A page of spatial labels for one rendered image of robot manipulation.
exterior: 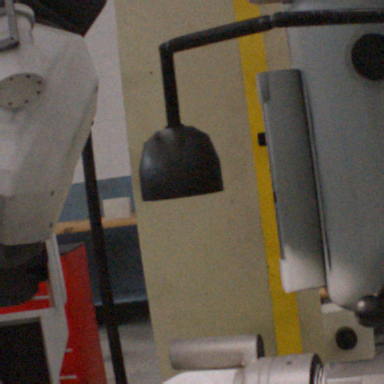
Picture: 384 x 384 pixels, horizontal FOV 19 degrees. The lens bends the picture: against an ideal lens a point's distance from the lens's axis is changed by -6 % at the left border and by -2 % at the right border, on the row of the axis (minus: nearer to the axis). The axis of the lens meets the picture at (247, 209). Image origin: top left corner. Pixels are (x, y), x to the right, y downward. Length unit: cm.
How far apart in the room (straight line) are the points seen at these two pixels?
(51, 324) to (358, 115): 77
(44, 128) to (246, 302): 158
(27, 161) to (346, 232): 44
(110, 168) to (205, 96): 732
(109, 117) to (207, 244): 732
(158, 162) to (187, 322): 189
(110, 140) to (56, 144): 876
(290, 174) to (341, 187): 7
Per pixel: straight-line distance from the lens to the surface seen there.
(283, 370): 116
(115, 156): 1013
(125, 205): 943
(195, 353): 120
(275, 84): 110
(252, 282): 286
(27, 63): 126
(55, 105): 137
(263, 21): 89
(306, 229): 110
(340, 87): 103
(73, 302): 569
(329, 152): 105
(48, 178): 135
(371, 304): 100
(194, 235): 284
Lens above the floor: 150
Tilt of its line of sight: 4 degrees down
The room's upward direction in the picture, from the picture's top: 7 degrees counter-clockwise
